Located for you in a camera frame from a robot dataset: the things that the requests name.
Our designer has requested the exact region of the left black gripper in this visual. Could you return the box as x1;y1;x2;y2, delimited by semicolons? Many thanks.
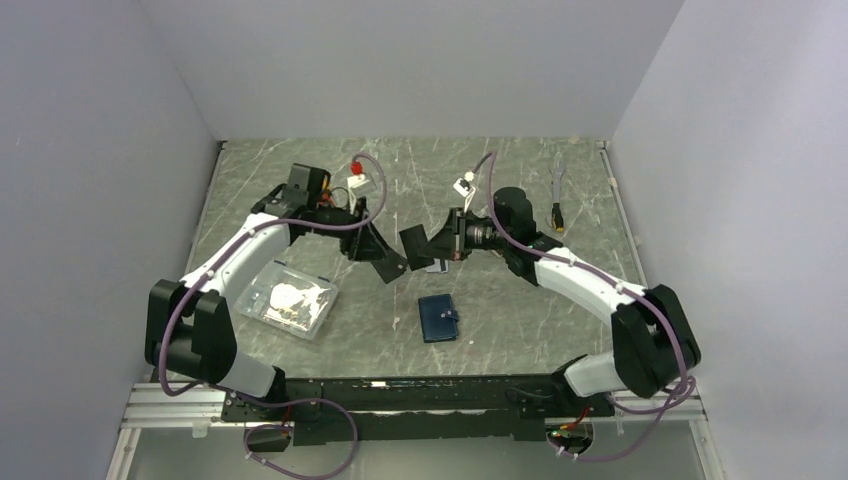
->
309;196;392;263

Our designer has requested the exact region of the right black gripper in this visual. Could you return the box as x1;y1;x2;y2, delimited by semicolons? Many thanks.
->
418;209;511;262

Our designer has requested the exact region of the black card stack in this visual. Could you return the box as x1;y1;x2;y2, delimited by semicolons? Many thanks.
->
371;257;407;284

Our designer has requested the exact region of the single black card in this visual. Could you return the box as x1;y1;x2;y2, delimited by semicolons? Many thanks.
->
398;224;434;271

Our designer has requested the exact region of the blue leather card holder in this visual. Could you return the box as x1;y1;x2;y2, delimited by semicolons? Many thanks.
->
418;294;459;343

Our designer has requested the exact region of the silver card stack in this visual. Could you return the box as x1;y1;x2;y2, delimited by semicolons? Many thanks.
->
424;259;449;274

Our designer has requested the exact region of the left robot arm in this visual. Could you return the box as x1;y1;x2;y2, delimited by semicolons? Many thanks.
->
143;163;407;420

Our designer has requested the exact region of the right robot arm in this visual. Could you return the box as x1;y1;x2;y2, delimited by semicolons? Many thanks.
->
401;187;702;415

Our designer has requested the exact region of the red adjustable wrench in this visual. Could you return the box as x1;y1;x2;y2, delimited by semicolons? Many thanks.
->
318;174;335;205

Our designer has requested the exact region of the clear plastic screw box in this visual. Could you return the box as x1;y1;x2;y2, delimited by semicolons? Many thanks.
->
235;260;339;341

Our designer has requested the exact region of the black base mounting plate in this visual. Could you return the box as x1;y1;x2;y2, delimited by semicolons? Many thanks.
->
221;374;614;446

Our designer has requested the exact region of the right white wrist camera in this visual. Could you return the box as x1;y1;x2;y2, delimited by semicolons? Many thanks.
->
453;171;477;212

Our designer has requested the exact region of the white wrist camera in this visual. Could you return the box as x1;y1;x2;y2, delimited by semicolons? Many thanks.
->
453;171;477;212
346;160;377;198

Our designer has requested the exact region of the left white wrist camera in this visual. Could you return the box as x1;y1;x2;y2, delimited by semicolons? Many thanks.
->
346;160;377;198

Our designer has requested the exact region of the grey wrench black handle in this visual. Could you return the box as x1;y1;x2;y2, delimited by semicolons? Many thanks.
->
550;153;565;232

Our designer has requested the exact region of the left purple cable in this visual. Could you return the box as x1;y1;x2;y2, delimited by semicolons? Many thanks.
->
152;153;389;480

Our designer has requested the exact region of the aluminium frame rail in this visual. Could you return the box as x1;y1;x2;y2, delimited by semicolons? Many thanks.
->
121;383;708;429

